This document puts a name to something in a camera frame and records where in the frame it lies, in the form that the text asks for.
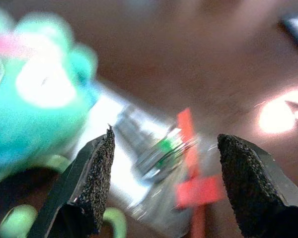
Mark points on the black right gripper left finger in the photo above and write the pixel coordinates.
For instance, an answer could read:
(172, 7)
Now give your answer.
(94, 178)

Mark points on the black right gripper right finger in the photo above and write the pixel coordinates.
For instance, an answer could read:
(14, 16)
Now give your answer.
(248, 186)

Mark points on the red ribbon tag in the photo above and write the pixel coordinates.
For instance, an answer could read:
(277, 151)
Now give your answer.
(201, 193)

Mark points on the silver key bunch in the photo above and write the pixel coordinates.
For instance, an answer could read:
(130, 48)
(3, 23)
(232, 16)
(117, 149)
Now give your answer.
(151, 158)

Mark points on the brown wooden table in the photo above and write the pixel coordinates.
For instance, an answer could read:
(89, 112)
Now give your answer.
(188, 49)

